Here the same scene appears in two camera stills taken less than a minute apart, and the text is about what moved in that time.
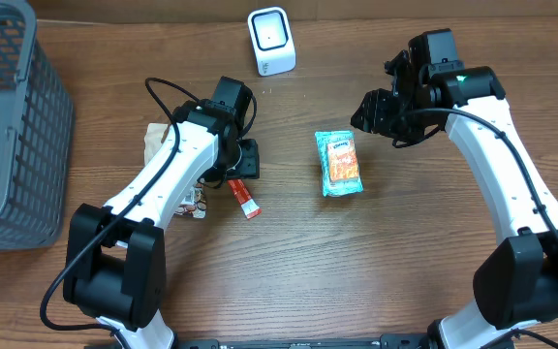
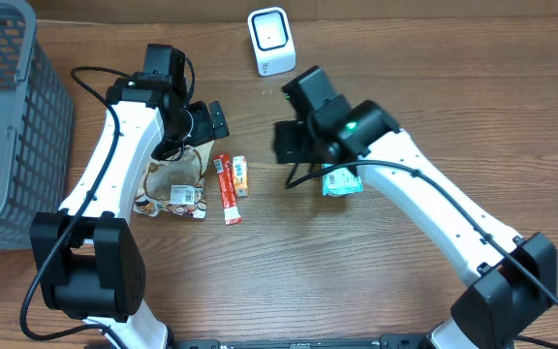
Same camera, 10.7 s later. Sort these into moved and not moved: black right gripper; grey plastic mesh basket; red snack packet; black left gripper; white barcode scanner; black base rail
Moved: black left gripper; black right gripper; red snack packet
Not moved: grey plastic mesh basket; white barcode scanner; black base rail
